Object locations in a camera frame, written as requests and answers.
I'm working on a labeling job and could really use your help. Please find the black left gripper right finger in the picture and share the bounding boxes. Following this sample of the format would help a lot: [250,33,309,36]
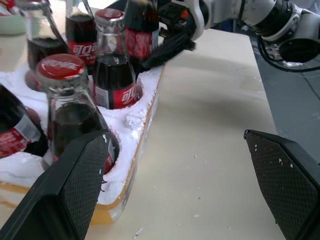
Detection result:
[243,129,320,240]

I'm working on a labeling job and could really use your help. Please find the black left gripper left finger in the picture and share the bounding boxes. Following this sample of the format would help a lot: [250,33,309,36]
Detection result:
[0,129,111,240]

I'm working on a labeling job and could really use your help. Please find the glass cola bottle red label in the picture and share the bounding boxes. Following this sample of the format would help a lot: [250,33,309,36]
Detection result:
[123,0,161,76]
[0,84,50,160]
[64,0,99,76]
[21,0,70,91]

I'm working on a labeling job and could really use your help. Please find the crate with white foam insert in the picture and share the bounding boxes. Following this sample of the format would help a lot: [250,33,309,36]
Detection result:
[0,61,166,226]

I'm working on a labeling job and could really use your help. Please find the red and white object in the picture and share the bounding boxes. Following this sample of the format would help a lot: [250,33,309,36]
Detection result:
[0,0,24,16]

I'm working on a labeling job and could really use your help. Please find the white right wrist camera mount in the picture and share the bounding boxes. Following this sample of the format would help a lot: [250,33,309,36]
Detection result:
[191,0,213,41]

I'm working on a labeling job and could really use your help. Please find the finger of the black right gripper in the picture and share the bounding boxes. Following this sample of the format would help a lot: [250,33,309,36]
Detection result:
[142,32,197,70]

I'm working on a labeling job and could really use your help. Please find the pale green object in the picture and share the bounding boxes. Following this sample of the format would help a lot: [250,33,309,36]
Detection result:
[0,13,26,35]

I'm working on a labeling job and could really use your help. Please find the glass cola bottle red cap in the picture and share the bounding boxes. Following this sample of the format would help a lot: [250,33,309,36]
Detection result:
[92,7,138,111]
[35,53,121,175]

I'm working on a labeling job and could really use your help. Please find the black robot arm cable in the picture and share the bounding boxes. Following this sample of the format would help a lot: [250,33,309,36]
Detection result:
[256,34,320,87]

